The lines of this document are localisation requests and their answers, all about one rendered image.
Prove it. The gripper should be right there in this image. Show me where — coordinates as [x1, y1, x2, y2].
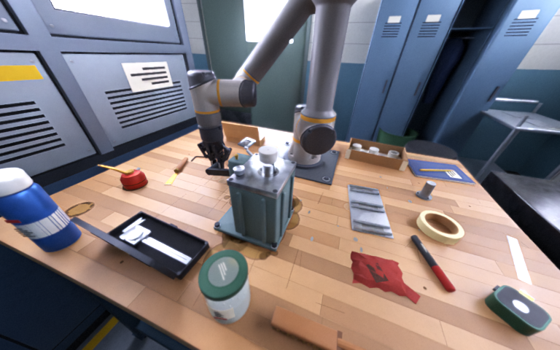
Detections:
[191, 125, 233, 176]

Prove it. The teal latch block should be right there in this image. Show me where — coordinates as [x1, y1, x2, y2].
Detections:
[227, 152, 253, 176]

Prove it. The grey lever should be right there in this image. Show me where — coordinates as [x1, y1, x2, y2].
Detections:
[237, 136, 257, 157]

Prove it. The white cylinder cup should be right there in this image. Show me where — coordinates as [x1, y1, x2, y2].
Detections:
[257, 145, 279, 167]

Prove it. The teal ejection fixture body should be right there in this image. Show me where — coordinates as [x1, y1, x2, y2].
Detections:
[214, 154, 298, 252]

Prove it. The white flat strip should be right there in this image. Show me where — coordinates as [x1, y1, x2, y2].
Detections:
[141, 236, 194, 266]

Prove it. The black shallow tray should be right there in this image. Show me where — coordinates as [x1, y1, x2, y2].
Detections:
[71, 211, 211, 281]

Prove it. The grey setter tray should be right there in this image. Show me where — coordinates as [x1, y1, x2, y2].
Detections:
[347, 184, 394, 240]

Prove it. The plain cardboard box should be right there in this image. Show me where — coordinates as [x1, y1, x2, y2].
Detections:
[221, 120, 266, 147]

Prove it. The red oil can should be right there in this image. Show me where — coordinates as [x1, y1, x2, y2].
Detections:
[96, 163, 149, 192]

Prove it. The teal door with window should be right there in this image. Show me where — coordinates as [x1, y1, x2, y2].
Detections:
[196, 0, 312, 133]

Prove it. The glass jar green lid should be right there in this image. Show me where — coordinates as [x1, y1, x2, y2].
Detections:
[198, 249, 252, 325]

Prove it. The grey louvred machine cabinet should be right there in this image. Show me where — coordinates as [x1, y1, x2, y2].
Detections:
[0, 0, 196, 178]

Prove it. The cardboard box of jars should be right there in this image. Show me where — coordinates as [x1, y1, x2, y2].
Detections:
[344, 137, 410, 172]

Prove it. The green bin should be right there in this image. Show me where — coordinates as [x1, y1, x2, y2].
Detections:
[376, 128, 419, 147]

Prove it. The blue spray can white cap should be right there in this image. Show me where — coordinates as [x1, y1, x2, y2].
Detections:
[0, 167, 82, 253]

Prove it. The wooden brush block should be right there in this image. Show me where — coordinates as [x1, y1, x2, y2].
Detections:
[270, 306, 365, 350]

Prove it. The red rag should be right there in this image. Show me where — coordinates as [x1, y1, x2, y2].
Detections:
[349, 251, 421, 305]

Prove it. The blue locker row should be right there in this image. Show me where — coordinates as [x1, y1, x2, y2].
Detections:
[346, 0, 560, 145]

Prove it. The grey cylinder stand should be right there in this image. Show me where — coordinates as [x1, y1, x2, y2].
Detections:
[415, 179, 438, 201]

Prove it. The dark round stool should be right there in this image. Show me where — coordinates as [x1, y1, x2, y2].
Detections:
[404, 139, 459, 161]

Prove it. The cream tape roll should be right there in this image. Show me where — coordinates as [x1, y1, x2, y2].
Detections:
[415, 209, 466, 246]

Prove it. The red and black marker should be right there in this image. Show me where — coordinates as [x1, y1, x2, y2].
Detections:
[410, 234, 456, 294]

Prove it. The grey metal table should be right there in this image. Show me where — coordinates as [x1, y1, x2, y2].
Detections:
[475, 96, 560, 183]

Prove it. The dark side bench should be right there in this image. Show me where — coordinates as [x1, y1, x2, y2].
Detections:
[481, 169, 560, 269]

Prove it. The green tape measure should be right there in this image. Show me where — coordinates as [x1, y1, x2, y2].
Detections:
[484, 284, 553, 337]

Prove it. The wooden handled yellow scraper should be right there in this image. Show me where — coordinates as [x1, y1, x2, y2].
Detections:
[163, 157, 190, 186]

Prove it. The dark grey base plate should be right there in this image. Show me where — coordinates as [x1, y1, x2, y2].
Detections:
[283, 148, 341, 186]

